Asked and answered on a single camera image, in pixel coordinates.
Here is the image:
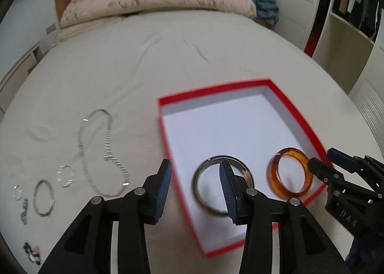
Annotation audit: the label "dark brown bangle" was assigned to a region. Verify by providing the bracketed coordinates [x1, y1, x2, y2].
[191, 155, 254, 216]

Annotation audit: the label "amber orange bangle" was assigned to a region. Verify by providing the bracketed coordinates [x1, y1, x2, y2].
[268, 147, 313, 199]

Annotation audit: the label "twisted silver bangle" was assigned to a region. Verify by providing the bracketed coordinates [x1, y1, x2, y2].
[57, 165, 75, 188]

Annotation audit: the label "thin silver bangle with clasp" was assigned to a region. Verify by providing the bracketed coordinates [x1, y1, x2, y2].
[33, 180, 55, 217]

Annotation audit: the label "dark beaded bracelet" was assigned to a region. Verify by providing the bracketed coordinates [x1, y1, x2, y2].
[23, 241, 42, 266]

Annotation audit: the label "red jewelry box tray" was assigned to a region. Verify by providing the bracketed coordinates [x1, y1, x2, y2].
[157, 79, 326, 257]

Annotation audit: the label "white bed sheet mattress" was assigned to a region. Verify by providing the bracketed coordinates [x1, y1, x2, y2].
[1, 11, 381, 273]

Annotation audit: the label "silver wristwatch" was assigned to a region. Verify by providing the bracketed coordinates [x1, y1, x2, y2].
[20, 199, 29, 225]

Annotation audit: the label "small silver hoop earrings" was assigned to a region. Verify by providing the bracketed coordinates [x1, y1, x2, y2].
[13, 184, 23, 201]

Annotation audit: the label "wooden nightstand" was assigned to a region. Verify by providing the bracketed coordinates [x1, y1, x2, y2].
[27, 61, 38, 74]

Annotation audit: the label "blue crumpled cloth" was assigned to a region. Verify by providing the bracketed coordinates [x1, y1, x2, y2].
[252, 0, 279, 25]

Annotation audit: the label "white wardrobe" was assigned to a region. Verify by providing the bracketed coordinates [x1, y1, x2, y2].
[265, 0, 384, 130]

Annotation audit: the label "white low cabinet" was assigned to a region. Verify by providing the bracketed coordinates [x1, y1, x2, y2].
[0, 43, 42, 115]

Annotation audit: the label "silver chain necklace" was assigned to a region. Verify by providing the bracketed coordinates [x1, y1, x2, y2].
[77, 108, 130, 198]

